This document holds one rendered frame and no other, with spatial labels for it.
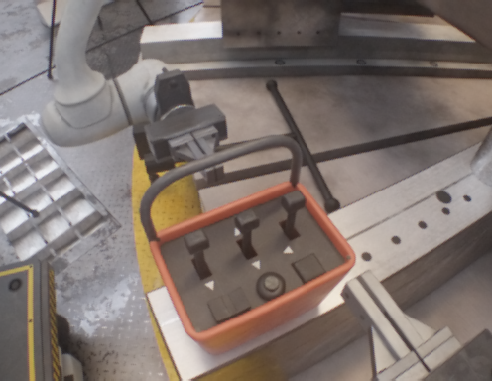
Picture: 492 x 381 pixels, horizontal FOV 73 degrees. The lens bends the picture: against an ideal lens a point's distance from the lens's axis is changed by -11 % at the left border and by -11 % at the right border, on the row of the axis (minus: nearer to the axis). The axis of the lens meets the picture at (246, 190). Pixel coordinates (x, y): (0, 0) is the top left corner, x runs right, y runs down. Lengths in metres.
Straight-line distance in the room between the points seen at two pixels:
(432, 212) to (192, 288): 0.42
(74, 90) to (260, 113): 0.81
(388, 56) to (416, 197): 1.13
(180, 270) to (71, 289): 1.02
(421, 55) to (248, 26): 0.79
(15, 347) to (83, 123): 0.57
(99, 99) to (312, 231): 0.46
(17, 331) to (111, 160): 0.96
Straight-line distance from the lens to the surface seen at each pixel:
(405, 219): 0.63
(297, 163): 0.44
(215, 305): 0.39
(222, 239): 0.43
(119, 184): 1.63
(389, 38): 1.71
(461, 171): 0.77
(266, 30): 1.44
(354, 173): 1.20
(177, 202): 1.50
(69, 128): 0.74
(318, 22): 1.47
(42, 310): 1.03
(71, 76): 0.71
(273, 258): 0.42
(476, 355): 0.34
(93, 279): 1.40
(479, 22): 0.84
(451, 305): 1.05
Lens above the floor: 1.16
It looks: 50 degrees down
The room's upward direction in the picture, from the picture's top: straight up
